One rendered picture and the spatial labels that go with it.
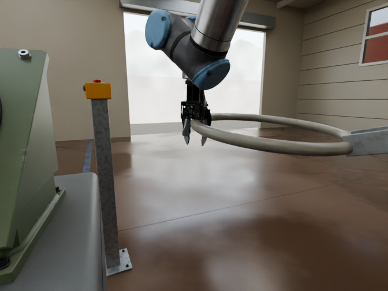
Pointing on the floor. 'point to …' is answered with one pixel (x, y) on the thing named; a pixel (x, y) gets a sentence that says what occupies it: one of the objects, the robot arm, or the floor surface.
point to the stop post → (106, 177)
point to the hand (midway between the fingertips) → (195, 141)
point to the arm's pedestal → (68, 243)
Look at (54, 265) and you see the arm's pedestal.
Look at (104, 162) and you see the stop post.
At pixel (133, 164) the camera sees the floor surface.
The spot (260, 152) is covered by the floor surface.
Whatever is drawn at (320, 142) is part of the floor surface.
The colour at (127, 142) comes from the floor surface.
